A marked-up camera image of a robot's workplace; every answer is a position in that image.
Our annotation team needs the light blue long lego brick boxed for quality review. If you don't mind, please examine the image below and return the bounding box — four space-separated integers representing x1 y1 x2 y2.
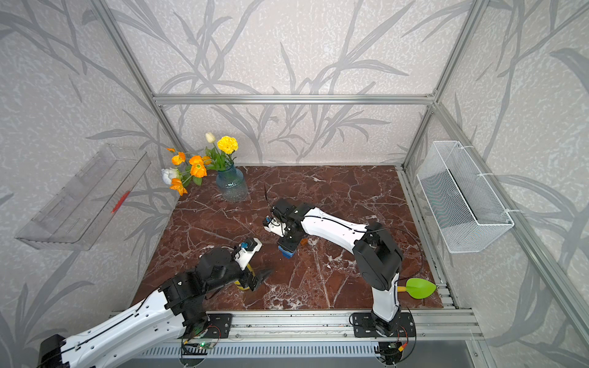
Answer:
279 246 296 259

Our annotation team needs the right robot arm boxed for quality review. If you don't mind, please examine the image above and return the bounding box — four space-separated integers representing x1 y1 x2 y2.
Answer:
262 199 403 337

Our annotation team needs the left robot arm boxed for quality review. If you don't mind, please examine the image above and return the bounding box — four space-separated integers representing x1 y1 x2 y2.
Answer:
38 246 272 367

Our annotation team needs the blue glass vase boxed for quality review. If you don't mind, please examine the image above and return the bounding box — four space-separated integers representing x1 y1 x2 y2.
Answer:
216 165 248 202

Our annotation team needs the artificial flower bouquet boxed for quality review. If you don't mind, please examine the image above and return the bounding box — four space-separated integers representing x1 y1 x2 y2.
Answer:
161 133 239 196

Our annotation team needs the red marker pen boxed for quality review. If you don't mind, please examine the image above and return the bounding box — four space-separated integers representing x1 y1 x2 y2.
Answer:
111 191 130 214

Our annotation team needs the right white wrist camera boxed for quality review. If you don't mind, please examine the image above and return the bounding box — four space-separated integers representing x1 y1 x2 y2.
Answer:
262 216 285 237

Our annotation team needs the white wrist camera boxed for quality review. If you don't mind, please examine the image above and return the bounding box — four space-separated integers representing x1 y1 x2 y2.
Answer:
262 216 285 237
233 238 262 271

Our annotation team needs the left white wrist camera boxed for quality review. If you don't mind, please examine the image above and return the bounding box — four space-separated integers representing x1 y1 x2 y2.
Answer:
233 238 262 271

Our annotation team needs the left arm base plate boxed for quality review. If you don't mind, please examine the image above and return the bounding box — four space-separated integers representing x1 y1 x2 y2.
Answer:
183 313 233 340

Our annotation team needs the aluminium front rail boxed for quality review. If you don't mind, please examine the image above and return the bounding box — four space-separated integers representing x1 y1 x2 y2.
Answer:
94 307 485 343

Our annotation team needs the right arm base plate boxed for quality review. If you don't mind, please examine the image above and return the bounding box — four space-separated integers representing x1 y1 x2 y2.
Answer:
349 311 417 338

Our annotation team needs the clear plastic wall shelf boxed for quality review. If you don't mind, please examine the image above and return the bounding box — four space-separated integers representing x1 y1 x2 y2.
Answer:
15 144 151 251

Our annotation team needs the white wire basket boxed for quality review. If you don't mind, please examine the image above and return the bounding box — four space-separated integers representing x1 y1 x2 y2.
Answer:
417 140 514 254

